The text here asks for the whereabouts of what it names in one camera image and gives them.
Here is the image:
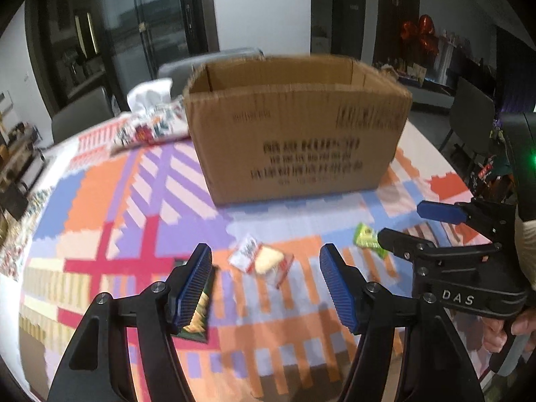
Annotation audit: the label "light green candy packet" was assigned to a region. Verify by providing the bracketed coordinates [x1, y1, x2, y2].
[352, 222, 388, 260]

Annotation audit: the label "dark green snack packet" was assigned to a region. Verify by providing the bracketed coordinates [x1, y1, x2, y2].
[175, 265, 219, 344]

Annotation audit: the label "clear white cracker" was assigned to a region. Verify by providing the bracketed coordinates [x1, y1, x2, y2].
[228, 235, 294, 288]

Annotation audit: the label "person's hand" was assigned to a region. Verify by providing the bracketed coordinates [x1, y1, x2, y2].
[481, 309, 536, 353]

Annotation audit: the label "dark chair at right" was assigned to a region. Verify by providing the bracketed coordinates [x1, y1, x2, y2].
[439, 77, 495, 163]

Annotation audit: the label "white low cabinet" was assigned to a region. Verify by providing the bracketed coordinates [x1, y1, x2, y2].
[399, 78, 454, 109]

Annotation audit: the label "colourful patterned tablecloth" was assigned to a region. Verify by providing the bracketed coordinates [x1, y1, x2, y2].
[1, 123, 482, 401]

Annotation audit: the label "patterned placemat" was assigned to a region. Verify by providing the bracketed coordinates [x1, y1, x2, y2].
[1, 188, 52, 280]

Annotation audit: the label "black mug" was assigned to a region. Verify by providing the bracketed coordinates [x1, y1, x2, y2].
[0, 183, 28, 220]

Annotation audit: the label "brown cardboard box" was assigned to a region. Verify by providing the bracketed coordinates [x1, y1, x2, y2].
[184, 55, 412, 206]

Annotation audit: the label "red foil balloons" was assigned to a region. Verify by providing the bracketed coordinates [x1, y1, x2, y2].
[400, 15, 439, 57]

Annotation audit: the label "electric hot pot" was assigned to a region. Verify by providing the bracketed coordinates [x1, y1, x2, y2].
[1, 123, 46, 192]

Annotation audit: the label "floral fabric tissue pouch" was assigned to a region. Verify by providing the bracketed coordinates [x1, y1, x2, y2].
[110, 77, 189, 154]

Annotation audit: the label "grey chair at left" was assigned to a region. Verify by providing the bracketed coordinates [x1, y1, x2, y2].
[51, 86, 114, 143]

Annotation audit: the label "grey chair behind table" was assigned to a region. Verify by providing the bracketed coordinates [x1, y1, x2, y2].
[157, 47, 263, 95]

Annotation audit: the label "glass sliding door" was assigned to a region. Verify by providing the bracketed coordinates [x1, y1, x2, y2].
[99, 0, 204, 93]

